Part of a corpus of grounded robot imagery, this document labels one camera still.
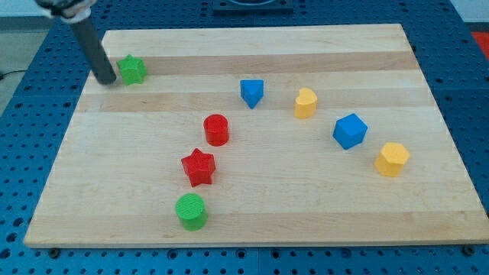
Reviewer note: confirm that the red star block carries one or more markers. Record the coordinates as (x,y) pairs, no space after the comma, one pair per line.
(199,167)

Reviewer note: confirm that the yellow crescent block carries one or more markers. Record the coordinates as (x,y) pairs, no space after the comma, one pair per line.
(305,103)

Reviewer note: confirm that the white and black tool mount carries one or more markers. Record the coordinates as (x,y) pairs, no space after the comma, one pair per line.
(69,11)

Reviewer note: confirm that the blue cube block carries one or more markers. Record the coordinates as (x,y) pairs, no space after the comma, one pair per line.
(349,131)

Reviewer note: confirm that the blue triangular prism block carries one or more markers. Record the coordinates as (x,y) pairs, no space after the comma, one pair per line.
(252,91)

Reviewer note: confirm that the yellow hexagon block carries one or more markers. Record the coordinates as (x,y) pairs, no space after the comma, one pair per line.
(391,159)

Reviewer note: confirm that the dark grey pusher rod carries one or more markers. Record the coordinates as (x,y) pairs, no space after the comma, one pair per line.
(94,52)

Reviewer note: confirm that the light wooden board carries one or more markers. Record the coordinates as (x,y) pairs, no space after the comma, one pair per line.
(279,180)

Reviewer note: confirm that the green star block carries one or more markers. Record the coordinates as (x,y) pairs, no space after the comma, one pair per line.
(132,70)

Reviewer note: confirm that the green cylinder block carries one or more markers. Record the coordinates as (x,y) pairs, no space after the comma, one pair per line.
(191,211)

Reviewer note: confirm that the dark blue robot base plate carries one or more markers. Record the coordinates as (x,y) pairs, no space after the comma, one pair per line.
(227,6)

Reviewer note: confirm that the red cylinder block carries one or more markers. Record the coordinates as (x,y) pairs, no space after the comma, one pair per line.
(216,130)

